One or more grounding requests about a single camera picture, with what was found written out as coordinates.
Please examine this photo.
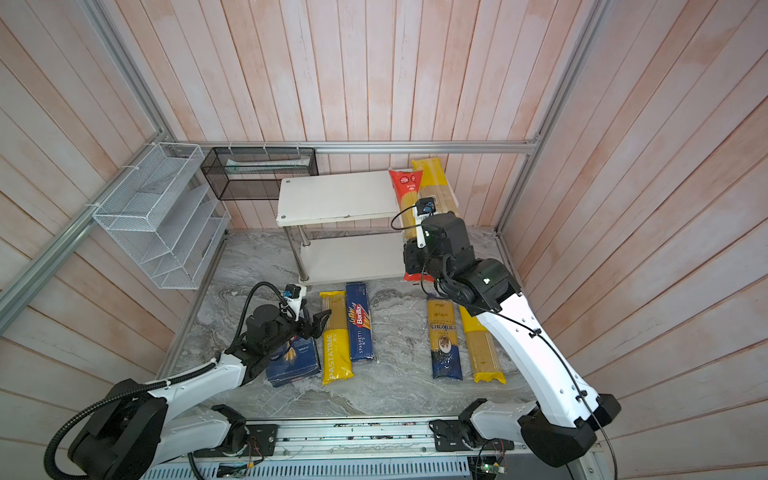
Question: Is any yellow clear spaghetti bag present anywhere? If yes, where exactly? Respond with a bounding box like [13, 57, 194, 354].
[411, 158, 460, 217]

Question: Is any red spaghetti bag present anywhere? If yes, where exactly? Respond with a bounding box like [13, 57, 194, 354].
[389, 170, 426, 282]

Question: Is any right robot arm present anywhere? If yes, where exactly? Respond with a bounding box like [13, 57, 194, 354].
[403, 206, 621, 467]

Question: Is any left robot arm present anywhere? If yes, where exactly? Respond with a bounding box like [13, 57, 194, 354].
[43, 281, 332, 479]

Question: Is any wide blue Barilla pasta box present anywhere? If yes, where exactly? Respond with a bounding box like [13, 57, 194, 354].
[266, 336, 321, 387]

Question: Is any white two-tier shelf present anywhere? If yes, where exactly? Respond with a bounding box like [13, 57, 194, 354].
[276, 171, 405, 285]

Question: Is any narrow blue Barilla spaghetti box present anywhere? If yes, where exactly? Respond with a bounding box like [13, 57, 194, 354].
[345, 282, 374, 362]

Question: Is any yellow Pastatime spaghetti bag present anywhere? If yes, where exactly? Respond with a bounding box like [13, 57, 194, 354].
[320, 291, 354, 386]

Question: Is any dark blue spaghetti bag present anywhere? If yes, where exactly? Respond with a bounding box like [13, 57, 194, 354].
[427, 298, 463, 380]

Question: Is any yellow spaghetti bag far right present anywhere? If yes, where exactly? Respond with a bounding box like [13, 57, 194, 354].
[459, 306, 506, 384]

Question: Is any black mesh basket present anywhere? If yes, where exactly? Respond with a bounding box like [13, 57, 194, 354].
[201, 146, 318, 201]

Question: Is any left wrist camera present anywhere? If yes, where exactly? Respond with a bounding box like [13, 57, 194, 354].
[283, 284, 307, 321]

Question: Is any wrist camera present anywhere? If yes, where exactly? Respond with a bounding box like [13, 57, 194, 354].
[412, 197, 436, 249]
[283, 284, 307, 321]

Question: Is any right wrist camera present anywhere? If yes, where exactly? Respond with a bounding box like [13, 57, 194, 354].
[412, 197, 436, 249]

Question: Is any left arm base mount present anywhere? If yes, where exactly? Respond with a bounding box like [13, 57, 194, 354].
[211, 404, 279, 459]

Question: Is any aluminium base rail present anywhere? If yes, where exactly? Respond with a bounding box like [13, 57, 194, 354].
[101, 413, 604, 480]

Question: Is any white wire mesh organizer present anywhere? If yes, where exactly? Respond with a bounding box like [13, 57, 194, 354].
[94, 143, 230, 290]

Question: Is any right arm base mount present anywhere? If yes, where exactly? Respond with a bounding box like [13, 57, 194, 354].
[428, 398, 515, 452]

